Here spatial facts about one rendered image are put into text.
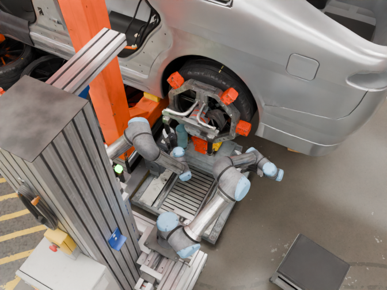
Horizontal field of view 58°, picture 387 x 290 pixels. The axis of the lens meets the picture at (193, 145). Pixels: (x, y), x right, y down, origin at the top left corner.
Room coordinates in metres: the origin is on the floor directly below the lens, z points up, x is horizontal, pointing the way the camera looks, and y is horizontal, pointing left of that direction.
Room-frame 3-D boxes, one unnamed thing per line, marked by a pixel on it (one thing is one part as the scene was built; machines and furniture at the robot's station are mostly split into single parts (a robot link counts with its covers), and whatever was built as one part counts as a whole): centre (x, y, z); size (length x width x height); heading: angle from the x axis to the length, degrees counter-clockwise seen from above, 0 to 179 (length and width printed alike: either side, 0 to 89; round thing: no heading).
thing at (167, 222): (0.77, 0.14, 0.98); 0.13 x 0.12 x 0.14; 41
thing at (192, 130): (1.64, -0.04, 0.85); 0.21 x 0.14 x 0.14; 153
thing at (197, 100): (1.64, 0.07, 1.03); 0.19 x 0.18 x 0.11; 153
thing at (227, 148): (1.85, -0.15, 0.32); 0.40 x 0.30 x 0.28; 63
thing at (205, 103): (1.55, -0.10, 1.03); 0.19 x 0.18 x 0.11; 153
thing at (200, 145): (1.74, -0.09, 0.48); 0.16 x 0.12 x 0.17; 153
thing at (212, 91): (1.70, -0.07, 0.85); 0.54 x 0.07 x 0.54; 63
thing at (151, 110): (1.91, 0.40, 0.69); 0.52 x 0.17 x 0.35; 153
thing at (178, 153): (1.27, 0.09, 0.91); 0.11 x 0.08 x 0.11; 17
